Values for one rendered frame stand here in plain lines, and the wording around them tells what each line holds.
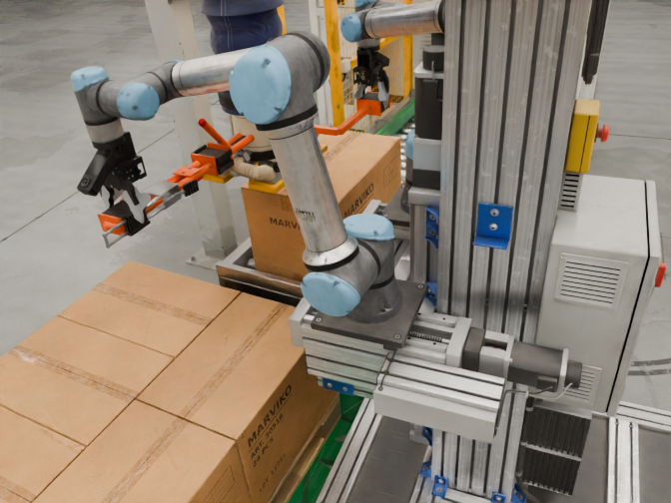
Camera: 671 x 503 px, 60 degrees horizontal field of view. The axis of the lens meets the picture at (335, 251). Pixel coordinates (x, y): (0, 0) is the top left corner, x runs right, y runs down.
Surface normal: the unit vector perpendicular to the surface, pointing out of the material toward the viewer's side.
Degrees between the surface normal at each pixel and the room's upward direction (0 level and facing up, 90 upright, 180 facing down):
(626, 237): 0
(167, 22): 90
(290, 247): 90
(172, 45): 91
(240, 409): 0
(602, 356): 90
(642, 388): 0
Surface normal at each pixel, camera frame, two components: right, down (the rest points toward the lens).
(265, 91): -0.50, 0.40
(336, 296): -0.43, 0.62
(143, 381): -0.07, -0.83
